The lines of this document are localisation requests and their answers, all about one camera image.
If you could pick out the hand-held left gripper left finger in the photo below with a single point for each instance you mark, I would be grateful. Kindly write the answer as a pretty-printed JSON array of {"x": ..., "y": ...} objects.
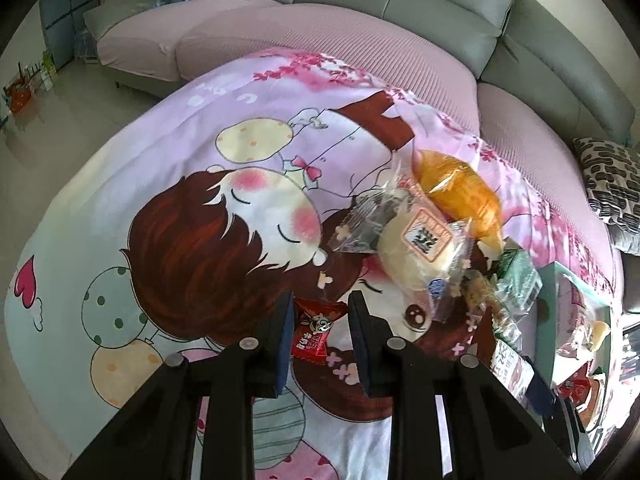
[{"x": 285, "y": 345}]

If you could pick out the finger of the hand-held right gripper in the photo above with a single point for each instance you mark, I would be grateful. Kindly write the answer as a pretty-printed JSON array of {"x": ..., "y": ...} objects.
[{"x": 540, "y": 390}]

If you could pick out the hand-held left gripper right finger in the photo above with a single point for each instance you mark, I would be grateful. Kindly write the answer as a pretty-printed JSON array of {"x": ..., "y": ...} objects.
[{"x": 360, "y": 340}]

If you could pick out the small red candy packet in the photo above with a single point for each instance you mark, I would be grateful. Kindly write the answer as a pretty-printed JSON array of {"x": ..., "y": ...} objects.
[{"x": 315, "y": 330}]

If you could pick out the large red snack packet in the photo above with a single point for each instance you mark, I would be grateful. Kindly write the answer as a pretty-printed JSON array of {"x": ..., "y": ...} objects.
[{"x": 575, "y": 390}]

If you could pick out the teal tray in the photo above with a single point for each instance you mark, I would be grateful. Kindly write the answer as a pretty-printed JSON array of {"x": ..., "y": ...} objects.
[{"x": 552, "y": 320}]

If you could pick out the yellow jelly cup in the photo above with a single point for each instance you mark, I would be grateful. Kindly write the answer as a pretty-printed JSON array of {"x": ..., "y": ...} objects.
[{"x": 600, "y": 332}]

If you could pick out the pink snack packet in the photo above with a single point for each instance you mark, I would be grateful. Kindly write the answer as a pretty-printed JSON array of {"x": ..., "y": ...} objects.
[{"x": 580, "y": 300}]

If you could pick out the white brown printed packet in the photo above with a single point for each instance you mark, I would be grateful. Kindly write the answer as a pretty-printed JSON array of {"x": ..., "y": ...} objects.
[{"x": 512, "y": 365}]

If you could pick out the clear mixed nut packet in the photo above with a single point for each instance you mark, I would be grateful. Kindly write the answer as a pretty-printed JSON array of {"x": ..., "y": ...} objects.
[{"x": 487, "y": 302}]

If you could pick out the round white bun packet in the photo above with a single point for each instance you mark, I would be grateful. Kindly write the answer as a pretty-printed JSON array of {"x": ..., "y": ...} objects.
[{"x": 420, "y": 247}]

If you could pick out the small green packet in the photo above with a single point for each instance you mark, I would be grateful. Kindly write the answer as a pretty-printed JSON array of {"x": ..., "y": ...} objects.
[{"x": 520, "y": 275}]

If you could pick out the clear packet with dark snack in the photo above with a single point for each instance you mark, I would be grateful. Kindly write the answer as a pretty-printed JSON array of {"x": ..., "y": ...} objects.
[{"x": 365, "y": 222}]

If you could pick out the grey cushion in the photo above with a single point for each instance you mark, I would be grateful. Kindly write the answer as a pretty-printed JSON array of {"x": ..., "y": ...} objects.
[{"x": 626, "y": 237}]

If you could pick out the orange bread packet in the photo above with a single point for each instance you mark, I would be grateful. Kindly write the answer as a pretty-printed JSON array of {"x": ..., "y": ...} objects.
[{"x": 460, "y": 195}]

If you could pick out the printed cartoon blanket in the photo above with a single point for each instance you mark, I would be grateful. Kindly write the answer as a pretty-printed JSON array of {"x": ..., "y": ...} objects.
[{"x": 175, "y": 170}]

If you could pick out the black white patterned pillow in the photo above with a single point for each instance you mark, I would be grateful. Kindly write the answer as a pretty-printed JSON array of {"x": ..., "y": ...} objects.
[{"x": 612, "y": 180}]

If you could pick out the pink sofa seat cover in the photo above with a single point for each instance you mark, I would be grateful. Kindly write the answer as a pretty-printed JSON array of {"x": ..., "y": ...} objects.
[
  {"x": 535, "y": 145},
  {"x": 325, "y": 35},
  {"x": 150, "y": 35}
]

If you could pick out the grey leather sofa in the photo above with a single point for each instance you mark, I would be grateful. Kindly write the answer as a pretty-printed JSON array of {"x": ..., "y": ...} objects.
[{"x": 425, "y": 5}]

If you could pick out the white slatted box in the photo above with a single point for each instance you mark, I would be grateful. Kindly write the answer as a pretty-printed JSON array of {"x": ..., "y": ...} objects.
[{"x": 86, "y": 45}]

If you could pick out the green white carton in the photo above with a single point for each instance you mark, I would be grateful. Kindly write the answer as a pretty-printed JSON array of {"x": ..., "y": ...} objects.
[{"x": 48, "y": 67}]

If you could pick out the orange basket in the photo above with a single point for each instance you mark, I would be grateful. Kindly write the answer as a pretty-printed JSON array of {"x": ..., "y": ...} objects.
[{"x": 20, "y": 94}]

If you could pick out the blue cabinet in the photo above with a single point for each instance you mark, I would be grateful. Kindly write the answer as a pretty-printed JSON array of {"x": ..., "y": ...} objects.
[{"x": 60, "y": 20}]

